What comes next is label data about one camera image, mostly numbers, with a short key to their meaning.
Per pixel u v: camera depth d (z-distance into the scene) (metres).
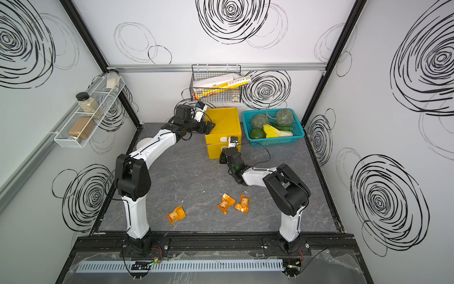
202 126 0.83
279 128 1.08
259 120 1.08
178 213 0.82
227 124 0.90
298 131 1.06
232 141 0.81
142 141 1.05
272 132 1.04
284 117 1.06
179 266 0.96
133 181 0.52
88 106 0.71
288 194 0.49
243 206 0.84
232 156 0.72
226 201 0.85
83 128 0.67
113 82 0.86
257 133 1.05
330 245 0.75
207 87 0.87
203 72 0.93
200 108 0.81
